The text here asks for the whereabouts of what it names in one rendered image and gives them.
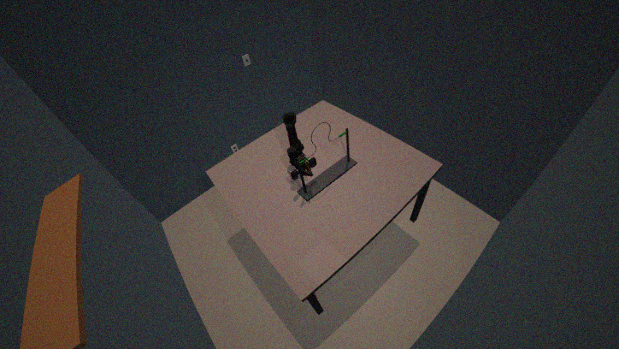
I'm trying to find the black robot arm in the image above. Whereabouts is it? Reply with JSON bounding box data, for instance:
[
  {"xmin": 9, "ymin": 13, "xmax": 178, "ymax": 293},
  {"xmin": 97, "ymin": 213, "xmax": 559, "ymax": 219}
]
[{"xmin": 283, "ymin": 112, "xmax": 306, "ymax": 166}]

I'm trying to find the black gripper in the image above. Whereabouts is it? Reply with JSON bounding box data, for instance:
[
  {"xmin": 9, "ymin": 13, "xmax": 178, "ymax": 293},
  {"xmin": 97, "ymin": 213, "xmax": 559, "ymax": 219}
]
[{"xmin": 291, "ymin": 157, "xmax": 316, "ymax": 180}]

